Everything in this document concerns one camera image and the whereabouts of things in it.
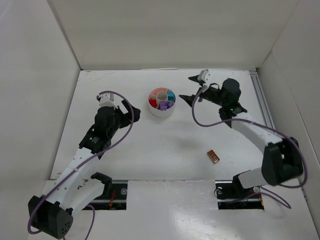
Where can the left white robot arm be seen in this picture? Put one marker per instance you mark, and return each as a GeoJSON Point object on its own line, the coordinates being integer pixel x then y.
{"type": "Point", "coordinates": [77, 186]}

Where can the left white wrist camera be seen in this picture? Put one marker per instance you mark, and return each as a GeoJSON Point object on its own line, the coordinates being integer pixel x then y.
{"type": "Point", "coordinates": [106, 100]}

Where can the orange round lego dish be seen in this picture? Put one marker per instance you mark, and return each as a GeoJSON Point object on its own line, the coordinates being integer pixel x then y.
{"type": "Point", "coordinates": [160, 89]}

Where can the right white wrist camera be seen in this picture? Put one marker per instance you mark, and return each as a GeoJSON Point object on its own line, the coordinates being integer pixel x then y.
{"type": "Point", "coordinates": [204, 78]}

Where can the teal lego brick pair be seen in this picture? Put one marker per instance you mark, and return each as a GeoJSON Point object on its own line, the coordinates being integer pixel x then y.
{"type": "Point", "coordinates": [171, 97]}

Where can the brown lego plate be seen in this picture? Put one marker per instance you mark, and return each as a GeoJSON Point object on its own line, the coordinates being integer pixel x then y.
{"type": "Point", "coordinates": [213, 156]}

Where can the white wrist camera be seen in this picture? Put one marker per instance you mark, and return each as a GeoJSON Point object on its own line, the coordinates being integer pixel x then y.
{"type": "Point", "coordinates": [204, 78]}
{"type": "Point", "coordinates": [106, 100]}

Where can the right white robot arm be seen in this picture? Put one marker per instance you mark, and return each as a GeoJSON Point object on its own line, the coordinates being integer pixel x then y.
{"type": "Point", "coordinates": [282, 158]}

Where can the red lego brick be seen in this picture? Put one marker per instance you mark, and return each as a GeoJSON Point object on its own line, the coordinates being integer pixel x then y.
{"type": "Point", "coordinates": [153, 103]}

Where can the white round divided container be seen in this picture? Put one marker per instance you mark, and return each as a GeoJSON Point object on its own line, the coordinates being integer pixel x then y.
{"type": "Point", "coordinates": [161, 96]}

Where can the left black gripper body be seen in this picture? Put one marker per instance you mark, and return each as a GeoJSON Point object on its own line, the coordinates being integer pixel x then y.
{"type": "Point", "coordinates": [125, 114]}

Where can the purple printed lego brick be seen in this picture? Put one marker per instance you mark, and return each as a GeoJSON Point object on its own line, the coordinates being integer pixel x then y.
{"type": "Point", "coordinates": [169, 104]}

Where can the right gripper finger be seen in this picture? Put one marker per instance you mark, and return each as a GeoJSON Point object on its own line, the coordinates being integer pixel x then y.
{"type": "Point", "coordinates": [191, 99]}
{"type": "Point", "coordinates": [194, 78]}

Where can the aluminium rail right side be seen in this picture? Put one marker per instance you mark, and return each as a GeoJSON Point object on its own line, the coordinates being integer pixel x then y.
{"type": "Point", "coordinates": [264, 108]}

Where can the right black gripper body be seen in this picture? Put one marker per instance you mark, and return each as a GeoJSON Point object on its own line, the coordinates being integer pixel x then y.
{"type": "Point", "coordinates": [202, 90]}

